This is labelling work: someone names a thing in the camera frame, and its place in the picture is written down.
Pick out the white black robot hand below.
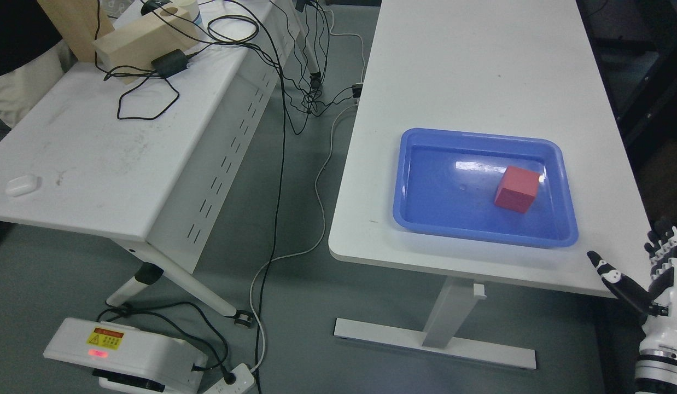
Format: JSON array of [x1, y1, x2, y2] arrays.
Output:
[[587, 217, 677, 362]]

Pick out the pink block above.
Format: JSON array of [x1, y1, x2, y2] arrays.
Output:
[[494, 166, 541, 213]]

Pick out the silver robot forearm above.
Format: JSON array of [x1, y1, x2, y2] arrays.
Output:
[[634, 350, 677, 393]]

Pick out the blue tray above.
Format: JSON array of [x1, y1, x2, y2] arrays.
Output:
[[393, 128, 579, 248]]

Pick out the white desk with T-leg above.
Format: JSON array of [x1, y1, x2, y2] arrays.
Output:
[[328, 1, 649, 369]]

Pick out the white power strip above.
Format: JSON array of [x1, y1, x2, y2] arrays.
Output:
[[202, 363, 256, 394]]

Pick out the white folding table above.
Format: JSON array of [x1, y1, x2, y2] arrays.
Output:
[[0, 0, 295, 329]]

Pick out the white box device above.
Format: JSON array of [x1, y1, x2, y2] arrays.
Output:
[[43, 317, 208, 393]]

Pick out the black power adapter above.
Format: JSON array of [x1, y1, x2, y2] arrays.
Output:
[[151, 48, 189, 78]]

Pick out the beige wooden box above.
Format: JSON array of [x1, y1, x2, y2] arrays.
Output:
[[93, 3, 202, 74]]

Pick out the black long cable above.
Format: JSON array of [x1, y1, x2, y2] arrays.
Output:
[[207, 0, 287, 394]]

